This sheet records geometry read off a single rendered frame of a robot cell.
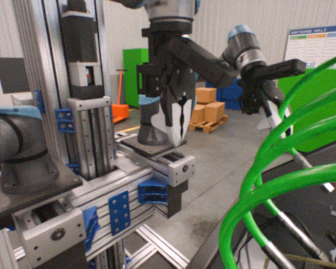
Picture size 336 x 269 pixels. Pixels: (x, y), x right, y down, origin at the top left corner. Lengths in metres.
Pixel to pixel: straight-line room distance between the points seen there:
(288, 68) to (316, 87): 3.09
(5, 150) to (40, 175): 0.14
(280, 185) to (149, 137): 0.74
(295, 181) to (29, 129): 0.60
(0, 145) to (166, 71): 0.41
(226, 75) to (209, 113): 4.31
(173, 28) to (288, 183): 0.26
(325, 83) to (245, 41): 3.00
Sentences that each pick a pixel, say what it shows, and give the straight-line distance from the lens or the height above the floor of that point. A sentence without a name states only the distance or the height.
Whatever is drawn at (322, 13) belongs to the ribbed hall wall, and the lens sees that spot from 7.04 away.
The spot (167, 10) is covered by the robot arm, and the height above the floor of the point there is 1.45.
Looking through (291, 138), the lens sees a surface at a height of 1.30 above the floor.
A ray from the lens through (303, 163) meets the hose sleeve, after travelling 0.54.
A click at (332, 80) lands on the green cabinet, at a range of 3.62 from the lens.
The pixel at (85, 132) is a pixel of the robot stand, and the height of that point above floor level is 1.13.
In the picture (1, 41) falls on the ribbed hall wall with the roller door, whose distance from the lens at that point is 6.26.
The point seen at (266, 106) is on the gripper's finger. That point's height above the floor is 1.28.
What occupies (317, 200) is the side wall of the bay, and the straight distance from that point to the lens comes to 0.85.
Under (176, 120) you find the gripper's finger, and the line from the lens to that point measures 0.37.
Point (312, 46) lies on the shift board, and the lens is 6.92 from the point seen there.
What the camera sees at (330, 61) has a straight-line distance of 0.50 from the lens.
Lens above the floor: 1.38
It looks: 19 degrees down
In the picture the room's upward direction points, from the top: straight up
